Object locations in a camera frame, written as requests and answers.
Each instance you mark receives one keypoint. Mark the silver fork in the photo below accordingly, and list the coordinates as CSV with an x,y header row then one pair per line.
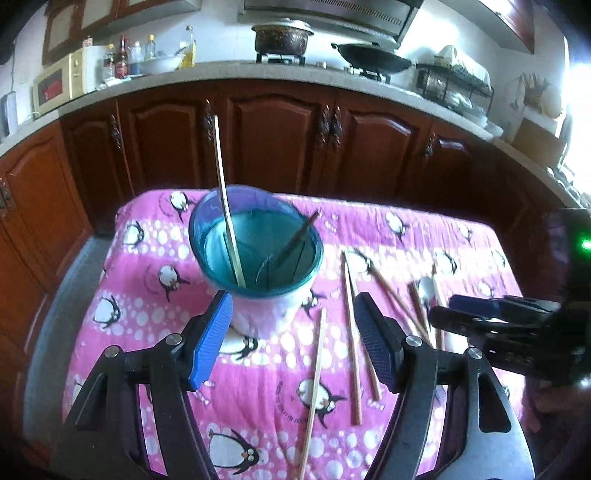
x,y
418,307

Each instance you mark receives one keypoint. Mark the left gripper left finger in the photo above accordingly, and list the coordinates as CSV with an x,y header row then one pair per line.
x,y
204,336

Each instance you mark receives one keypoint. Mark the dish drying rack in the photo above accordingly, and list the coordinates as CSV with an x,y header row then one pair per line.
x,y
455,80

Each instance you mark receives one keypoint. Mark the white mixing bowl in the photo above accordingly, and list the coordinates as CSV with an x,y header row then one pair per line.
x,y
160,65

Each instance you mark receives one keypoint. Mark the right upper wall cabinet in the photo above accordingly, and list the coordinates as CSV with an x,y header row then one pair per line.
x,y
510,23

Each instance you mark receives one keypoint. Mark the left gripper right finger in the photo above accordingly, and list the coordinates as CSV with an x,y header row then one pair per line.
x,y
380,340

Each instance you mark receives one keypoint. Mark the white bowl teal rim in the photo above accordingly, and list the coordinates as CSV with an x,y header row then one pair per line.
x,y
268,303

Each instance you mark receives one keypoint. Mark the cream microwave oven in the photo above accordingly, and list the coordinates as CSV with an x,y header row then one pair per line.
x,y
73,76

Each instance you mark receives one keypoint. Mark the thin brown chopstick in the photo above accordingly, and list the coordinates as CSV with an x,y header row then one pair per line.
x,y
417,327

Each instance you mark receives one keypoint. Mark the dark sauce bottle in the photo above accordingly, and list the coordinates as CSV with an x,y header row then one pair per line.
x,y
121,59

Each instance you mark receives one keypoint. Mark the yellow oil bottle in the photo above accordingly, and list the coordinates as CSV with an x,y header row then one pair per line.
x,y
189,49

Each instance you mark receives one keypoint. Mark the grey stone countertop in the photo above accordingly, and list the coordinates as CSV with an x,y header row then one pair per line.
x,y
301,76

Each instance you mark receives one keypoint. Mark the dark wooden base cabinets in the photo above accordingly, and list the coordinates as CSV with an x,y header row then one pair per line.
x,y
67,176

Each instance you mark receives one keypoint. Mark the black wok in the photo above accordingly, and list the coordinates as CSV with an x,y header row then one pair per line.
x,y
372,58

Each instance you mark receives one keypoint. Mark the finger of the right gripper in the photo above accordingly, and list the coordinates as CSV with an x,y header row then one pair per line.
x,y
464,324
480,305

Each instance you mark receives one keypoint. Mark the wooden cutting board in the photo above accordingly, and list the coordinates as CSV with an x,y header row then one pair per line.
x,y
538,144

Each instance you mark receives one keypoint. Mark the brown clay pot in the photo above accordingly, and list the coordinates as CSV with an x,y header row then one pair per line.
x,y
284,37

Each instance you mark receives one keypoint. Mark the gold fork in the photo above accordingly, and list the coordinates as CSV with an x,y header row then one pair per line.
x,y
280,256

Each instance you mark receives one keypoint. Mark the wall cabinet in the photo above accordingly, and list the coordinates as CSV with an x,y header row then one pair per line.
x,y
510,23
69,23

